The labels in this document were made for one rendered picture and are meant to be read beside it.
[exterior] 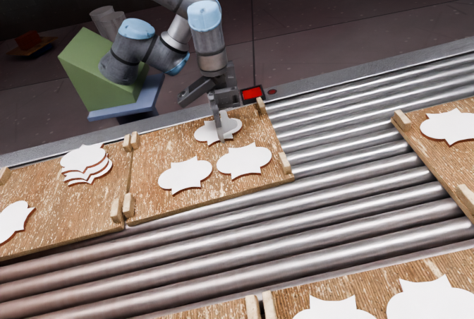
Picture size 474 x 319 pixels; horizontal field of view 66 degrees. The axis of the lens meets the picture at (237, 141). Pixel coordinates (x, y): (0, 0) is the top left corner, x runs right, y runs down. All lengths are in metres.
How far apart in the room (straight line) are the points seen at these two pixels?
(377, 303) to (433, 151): 0.39
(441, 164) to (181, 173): 0.60
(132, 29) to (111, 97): 0.29
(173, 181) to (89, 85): 0.69
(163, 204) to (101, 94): 0.72
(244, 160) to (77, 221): 0.44
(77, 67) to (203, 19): 0.73
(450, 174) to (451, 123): 0.16
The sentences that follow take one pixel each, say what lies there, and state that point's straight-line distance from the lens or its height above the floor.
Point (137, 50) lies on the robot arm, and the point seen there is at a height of 1.06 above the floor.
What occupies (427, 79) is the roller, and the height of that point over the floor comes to 0.91.
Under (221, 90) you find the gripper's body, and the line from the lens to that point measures 0.96.
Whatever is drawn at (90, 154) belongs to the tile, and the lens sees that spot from 1.14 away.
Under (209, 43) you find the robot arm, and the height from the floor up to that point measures 1.22.
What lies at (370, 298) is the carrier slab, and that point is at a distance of 0.69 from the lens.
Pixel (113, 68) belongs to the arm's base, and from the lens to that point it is 1.47.
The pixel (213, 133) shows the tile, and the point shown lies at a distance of 1.04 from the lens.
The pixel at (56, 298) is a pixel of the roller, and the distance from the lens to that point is 0.91.
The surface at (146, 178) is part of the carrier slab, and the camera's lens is 1.00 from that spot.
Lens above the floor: 1.55
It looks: 38 degrees down
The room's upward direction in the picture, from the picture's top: 16 degrees counter-clockwise
